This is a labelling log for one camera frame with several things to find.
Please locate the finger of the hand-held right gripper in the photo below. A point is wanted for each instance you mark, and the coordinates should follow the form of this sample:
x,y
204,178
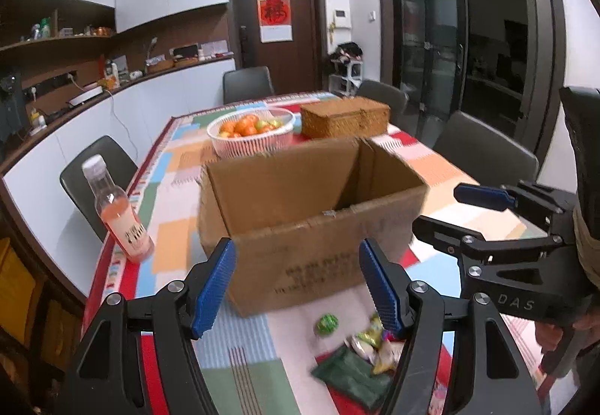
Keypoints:
x,y
440,234
483,197

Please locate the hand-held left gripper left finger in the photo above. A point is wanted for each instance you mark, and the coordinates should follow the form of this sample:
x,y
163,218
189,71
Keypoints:
x,y
213,293

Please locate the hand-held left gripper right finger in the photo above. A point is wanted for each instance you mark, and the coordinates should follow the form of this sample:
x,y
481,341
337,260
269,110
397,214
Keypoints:
x,y
382,293

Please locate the yellow green snack packet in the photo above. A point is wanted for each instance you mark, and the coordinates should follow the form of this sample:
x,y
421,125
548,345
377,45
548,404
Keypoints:
x,y
372,333

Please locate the pale yellow snack packet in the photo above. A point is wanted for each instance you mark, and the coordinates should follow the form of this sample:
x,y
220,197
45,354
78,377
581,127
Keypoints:
x,y
386,356

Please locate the round green candy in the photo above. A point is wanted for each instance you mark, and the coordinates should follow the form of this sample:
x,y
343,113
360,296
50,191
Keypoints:
x,y
326,324

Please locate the dark green snack packet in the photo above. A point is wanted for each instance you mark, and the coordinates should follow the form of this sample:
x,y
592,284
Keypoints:
x,y
351,375

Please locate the brown cardboard box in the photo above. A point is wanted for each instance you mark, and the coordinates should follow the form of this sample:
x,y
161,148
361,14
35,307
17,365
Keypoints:
x,y
290,209

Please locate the person's right hand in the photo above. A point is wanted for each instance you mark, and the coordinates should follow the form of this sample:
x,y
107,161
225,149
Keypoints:
x,y
547,336

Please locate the dark grey dining chair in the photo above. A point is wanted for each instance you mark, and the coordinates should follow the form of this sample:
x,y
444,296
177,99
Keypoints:
x,y
487,152
101,171
247,84
384,98

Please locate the pink drink bottle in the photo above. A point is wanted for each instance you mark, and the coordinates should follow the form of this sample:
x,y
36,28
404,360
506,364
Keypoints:
x,y
126,227

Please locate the white plastic fruit basket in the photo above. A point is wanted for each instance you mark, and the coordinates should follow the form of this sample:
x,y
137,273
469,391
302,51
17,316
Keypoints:
x,y
253,145

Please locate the brown wicker box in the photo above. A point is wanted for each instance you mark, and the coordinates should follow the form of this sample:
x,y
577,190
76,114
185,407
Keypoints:
x,y
342,117

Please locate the dark glass door cabinet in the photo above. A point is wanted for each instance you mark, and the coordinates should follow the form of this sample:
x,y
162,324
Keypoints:
x,y
436,45

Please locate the pile of tangerines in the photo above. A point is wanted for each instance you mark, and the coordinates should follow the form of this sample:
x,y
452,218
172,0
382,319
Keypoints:
x,y
246,125

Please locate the white shoe rack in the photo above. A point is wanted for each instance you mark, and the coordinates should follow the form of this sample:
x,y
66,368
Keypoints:
x,y
346,80

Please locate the yellow storage crates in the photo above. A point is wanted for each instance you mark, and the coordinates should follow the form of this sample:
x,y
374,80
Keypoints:
x,y
18,293

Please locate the dark bags pile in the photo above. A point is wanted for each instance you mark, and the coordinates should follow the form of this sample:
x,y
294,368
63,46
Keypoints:
x,y
346,52

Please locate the white curved counter cabinet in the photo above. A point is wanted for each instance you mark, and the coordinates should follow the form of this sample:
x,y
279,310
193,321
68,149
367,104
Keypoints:
x,y
154,101

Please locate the dark brown door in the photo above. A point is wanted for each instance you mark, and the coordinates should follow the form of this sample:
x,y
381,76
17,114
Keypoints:
x,y
304,54

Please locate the white intercom panel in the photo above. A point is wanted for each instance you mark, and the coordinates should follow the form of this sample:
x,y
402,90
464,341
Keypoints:
x,y
342,18

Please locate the woven tray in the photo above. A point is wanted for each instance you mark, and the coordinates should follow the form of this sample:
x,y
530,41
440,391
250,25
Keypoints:
x,y
159,66

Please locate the white flat tray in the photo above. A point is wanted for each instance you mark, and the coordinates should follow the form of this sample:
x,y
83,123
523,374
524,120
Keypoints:
x,y
84,97

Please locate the white bottle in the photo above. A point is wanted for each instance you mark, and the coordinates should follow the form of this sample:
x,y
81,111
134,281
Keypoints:
x,y
112,70

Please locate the small yellow bottle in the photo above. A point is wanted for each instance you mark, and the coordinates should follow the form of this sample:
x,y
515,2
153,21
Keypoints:
x,y
36,119

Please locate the red and white door poster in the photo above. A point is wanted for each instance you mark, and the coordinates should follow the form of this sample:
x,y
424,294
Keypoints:
x,y
274,12

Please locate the copper pot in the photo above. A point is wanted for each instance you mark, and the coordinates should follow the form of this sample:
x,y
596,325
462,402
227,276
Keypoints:
x,y
99,30

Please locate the green capped bottles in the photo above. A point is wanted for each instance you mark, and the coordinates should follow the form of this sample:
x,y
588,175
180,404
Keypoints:
x,y
42,28

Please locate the brown wall shelf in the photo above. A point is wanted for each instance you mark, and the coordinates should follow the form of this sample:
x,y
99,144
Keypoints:
x,y
56,40

